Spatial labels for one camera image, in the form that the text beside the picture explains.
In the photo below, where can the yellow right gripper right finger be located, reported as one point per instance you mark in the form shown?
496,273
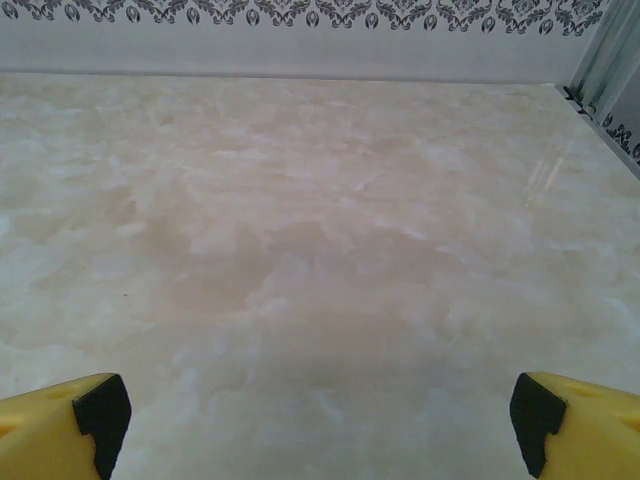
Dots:
600,440

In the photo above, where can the aluminium frame corner post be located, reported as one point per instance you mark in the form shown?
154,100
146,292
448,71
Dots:
600,50

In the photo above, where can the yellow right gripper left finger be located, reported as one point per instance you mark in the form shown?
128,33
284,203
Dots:
40,440

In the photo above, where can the aluminium table side rail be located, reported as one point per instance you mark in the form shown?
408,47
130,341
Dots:
625,159

